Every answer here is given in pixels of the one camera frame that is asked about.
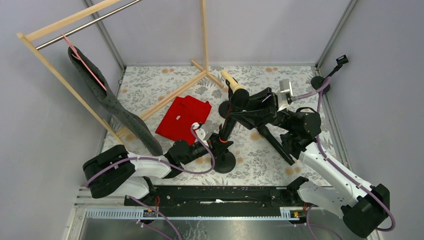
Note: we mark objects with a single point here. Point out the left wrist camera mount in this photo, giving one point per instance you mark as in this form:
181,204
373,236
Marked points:
202,130

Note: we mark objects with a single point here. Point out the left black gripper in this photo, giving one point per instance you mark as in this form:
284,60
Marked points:
214,141

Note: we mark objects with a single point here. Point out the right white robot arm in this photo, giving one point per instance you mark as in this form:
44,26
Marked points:
362,206

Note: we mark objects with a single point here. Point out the beige microphone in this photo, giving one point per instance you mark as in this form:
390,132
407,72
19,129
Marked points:
231,82

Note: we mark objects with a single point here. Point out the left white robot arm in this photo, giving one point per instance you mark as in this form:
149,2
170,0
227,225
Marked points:
117,171

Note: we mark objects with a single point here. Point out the black microphone orange tip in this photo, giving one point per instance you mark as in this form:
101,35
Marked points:
236,103

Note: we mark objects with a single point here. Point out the dark grey hanging garment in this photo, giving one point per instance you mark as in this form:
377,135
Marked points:
109,102

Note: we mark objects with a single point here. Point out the floral patterned mat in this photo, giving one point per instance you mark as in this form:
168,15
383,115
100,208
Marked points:
257,163

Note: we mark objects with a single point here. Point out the wooden clothes rack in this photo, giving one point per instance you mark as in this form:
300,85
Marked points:
47,112

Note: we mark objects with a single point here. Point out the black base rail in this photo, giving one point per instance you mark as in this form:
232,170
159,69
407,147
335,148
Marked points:
222,201

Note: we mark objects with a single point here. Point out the black mic stand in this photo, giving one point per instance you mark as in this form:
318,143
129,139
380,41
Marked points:
225,106
225,160

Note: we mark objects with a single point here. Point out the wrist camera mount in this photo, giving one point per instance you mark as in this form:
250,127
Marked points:
284,95
202,130

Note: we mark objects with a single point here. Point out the black mic stand corner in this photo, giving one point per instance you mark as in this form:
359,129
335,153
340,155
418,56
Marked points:
318,81

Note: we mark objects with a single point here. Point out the red folded shirt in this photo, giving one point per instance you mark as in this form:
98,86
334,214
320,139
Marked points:
177,122

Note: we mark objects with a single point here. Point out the metal clothes rail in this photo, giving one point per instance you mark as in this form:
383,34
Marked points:
86,25

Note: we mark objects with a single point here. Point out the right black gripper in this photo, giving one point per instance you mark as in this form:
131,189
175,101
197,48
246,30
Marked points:
265,108

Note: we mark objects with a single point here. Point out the pink clothes hanger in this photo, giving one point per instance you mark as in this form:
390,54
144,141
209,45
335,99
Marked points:
78,57

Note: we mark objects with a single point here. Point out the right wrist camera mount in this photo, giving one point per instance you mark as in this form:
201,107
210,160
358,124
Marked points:
284,95

